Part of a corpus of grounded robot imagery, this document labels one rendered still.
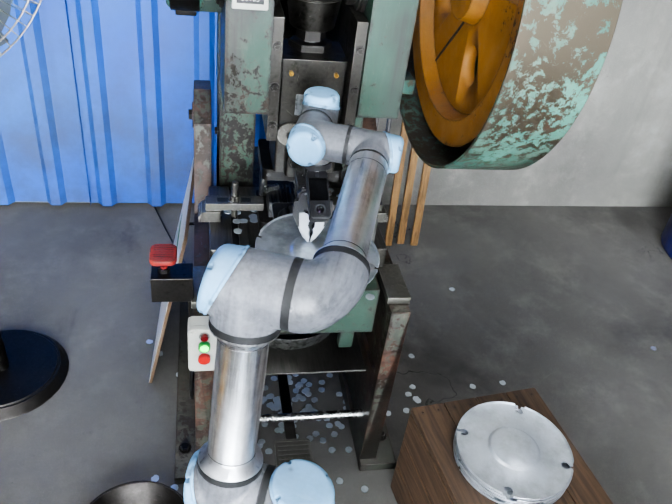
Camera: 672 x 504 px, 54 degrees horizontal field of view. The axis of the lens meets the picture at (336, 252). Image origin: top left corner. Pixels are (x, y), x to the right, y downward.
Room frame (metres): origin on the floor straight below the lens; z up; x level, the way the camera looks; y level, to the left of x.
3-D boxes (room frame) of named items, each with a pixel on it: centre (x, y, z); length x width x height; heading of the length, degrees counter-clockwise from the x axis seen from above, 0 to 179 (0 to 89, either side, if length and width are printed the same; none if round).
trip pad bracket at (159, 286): (1.19, 0.37, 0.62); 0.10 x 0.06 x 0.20; 104
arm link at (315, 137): (1.18, 0.07, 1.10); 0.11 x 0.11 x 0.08; 84
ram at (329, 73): (1.45, 0.11, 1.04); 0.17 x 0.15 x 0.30; 14
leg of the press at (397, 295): (1.69, -0.10, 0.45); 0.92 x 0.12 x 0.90; 14
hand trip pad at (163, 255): (1.19, 0.39, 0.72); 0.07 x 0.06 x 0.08; 14
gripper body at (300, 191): (1.29, 0.07, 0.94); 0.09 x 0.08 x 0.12; 14
